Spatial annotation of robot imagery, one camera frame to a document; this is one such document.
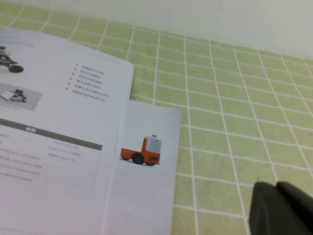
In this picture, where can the green checked tablecloth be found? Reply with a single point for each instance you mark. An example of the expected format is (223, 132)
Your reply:
(244, 110)

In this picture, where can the AgileX robot brochure book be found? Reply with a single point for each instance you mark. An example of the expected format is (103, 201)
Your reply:
(73, 122)

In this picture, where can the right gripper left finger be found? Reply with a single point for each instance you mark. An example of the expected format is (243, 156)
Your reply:
(266, 215)

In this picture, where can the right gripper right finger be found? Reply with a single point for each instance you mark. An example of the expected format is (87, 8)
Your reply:
(302, 215)

